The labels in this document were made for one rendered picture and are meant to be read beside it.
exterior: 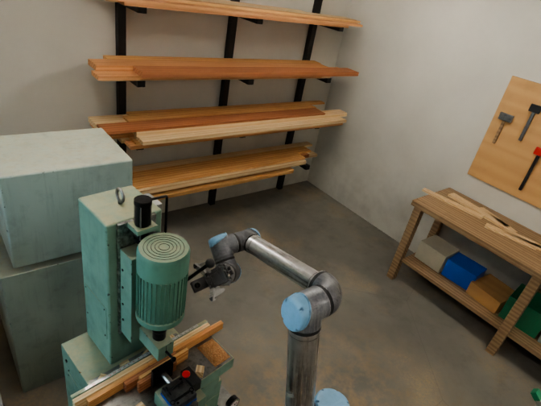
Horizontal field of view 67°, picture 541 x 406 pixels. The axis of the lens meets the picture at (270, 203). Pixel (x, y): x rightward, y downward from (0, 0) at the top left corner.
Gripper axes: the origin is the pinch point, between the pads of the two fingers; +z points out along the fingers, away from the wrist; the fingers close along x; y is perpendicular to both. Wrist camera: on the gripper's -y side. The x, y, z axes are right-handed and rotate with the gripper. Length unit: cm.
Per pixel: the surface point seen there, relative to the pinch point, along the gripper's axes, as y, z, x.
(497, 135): 210, -227, -2
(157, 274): -4.0, 20.7, -8.0
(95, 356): -64, -20, 4
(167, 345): -24.7, -5.6, 14.1
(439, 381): 62, -179, 135
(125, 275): -21.7, 6.8, -15.2
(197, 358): -24.9, -24.4, 25.3
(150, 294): -11.7, 15.6, -4.0
